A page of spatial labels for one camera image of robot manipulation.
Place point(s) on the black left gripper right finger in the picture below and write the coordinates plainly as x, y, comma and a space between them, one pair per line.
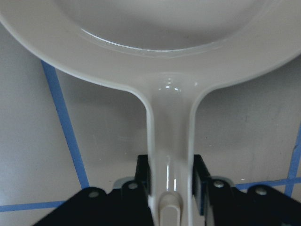
222, 204

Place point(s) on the beige plastic dustpan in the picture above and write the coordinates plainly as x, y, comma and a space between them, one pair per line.
168, 53

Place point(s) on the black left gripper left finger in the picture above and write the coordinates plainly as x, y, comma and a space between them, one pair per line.
125, 205

